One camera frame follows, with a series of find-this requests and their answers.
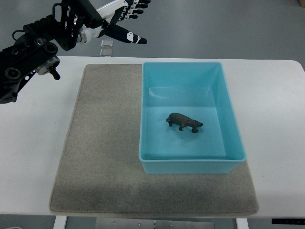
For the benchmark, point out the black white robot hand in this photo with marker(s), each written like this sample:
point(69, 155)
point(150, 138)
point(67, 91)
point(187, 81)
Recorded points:
point(80, 21)

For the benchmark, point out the brown toy hippo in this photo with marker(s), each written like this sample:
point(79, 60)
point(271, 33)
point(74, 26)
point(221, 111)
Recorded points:
point(183, 121)

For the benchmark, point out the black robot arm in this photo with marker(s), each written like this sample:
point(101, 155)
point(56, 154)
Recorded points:
point(34, 52)

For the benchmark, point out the blue plastic box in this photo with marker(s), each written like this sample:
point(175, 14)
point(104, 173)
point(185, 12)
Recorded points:
point(199, 91)

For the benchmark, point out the upper metal floor plate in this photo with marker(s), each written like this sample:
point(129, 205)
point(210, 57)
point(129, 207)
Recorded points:
point(107, 43)

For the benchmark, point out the metal floor plate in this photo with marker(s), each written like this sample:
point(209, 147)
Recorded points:
point(106, 52)
point(107, 43)

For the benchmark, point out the lower metal floor plate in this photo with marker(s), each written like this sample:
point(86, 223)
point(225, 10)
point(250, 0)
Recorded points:
point(106, 52)

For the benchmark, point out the grey felt mat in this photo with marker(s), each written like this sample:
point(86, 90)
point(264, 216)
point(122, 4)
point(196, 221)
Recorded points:
point(100, 172)

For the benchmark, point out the white left table leg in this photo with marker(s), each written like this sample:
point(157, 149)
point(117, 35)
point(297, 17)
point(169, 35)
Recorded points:
point(60, 222)

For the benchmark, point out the white table leg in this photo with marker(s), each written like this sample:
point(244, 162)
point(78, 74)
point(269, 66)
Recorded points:
point(242, 223)
point(60, 222)

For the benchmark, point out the metal table crossbar plate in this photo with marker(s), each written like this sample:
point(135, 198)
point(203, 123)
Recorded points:
point(116, 223)

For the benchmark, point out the white right table leg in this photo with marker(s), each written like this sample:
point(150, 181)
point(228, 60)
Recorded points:
point(242, 223)

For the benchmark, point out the black table control panel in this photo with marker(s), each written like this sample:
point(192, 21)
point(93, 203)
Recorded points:
point(288, 221)

